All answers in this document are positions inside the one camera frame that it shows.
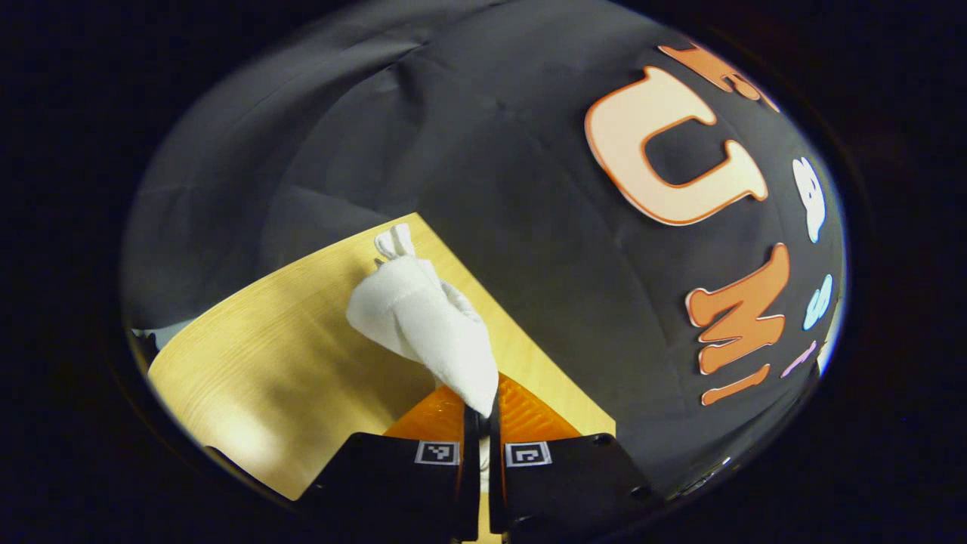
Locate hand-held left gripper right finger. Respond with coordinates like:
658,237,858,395
487,374,666,541

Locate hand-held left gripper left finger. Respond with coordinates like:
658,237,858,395
298,385,482,543

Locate white jeans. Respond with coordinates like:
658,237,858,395
346,223,501,418

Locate black backdrop cloth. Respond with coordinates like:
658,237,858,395
121,0,847,499

